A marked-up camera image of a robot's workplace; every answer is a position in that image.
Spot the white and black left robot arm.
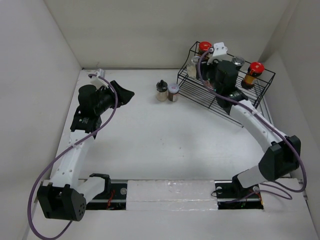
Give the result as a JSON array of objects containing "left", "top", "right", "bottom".
[{"left": 37, "top": 80, "right": 135, "bottom": 222}]

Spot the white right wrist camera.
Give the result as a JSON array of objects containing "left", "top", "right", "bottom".
[{"left": 207, "top": 42, "right": 228, "bottom": 65}]

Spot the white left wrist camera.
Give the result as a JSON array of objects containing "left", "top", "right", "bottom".
[{"left": 88, "top": 68, "right": 106, "bottom": 87}]

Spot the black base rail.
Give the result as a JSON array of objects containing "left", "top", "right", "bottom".
[{"left": 86, "top": 180, "right": 263, "bottom": 212}]

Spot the red lid chili jar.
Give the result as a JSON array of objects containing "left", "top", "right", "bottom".
[
  {"left": 241, "top": 61, "right": 265, "bottom": 90},
  {"left": 196, "top": 41, "right": 212, "bottom": 57}
]

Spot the wide clear glass jar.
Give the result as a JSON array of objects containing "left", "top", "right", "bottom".
[{"left": 186, "top": 55, "right": 200, "bottom": 79}]

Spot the white lid dark spice jar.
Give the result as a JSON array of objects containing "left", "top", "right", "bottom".
[{"left": 167, "top": 83, "right": 180, "bottom": 102}]

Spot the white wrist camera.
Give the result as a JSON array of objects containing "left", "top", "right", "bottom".
[
  {"left": 207, "top": 42, "right": 228, "bottom": 65},
  {"left": 88, "top": 68, "right": 106, "bottom": 87}
]

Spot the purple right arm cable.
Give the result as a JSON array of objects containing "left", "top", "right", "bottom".
[{"left": 196, "top": 48, "right": 307, "bottom": 203}]

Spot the black knob grinder jar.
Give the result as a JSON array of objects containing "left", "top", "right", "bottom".
[{"left": 156, "top": 79, "right": 168, "bottom": 102}]

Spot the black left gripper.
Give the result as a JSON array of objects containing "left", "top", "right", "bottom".
[{"left": 94, "top": 80, "right": 134, "bottom": 115}]

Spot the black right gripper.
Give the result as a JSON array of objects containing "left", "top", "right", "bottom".
[{"left": 196, "top": 56, "right": 223, "bottom": 94}]

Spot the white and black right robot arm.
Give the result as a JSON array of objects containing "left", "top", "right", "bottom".
[{"left": 196, "top": 59, "right": 307, "bottom": 201}]

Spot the black collar pepper shaker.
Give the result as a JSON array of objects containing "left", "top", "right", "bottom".
[{"left": 231, "top": 56, "right": 246, "bottom": 71}]

